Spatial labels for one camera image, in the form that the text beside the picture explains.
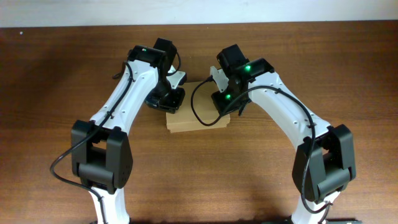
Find brown cardboard box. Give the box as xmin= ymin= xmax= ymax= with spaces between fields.
xmin=166 ymin=82 xmax=230 ymax=133

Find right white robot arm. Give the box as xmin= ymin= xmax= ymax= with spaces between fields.
xmin=211 ymin=45 xmax=356 ymax=223

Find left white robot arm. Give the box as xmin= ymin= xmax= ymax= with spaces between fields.
xmin=71 ymin=38 xmax=186 ymax=223

